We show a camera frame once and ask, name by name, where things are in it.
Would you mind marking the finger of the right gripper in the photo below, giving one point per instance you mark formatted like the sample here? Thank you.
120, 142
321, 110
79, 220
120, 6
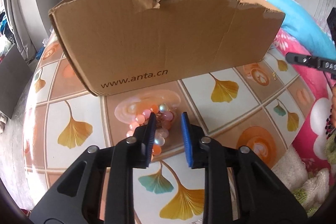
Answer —
303, 60

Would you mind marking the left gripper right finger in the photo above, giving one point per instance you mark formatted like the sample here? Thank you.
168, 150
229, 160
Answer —
239, 186

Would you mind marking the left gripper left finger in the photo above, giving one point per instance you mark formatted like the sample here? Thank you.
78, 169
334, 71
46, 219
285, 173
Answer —
98, 186

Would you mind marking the blue pillow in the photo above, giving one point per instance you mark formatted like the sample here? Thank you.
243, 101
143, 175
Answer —
302, 26

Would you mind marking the white fluffy towel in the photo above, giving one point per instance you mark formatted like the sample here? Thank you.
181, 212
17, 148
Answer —
291, 170

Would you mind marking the patterned tile table mat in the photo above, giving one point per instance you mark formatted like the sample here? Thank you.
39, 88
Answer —
251, 105

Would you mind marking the pink floral blanket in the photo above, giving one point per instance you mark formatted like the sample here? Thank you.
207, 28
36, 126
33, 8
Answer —
311, 139

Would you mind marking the brown cardboard box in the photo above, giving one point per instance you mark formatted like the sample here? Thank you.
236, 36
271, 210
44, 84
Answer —
115, 46

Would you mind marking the dark side table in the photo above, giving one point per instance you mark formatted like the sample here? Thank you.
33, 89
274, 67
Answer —
15, 74

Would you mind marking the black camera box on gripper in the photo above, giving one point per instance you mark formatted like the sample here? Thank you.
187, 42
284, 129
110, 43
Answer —
331, 22

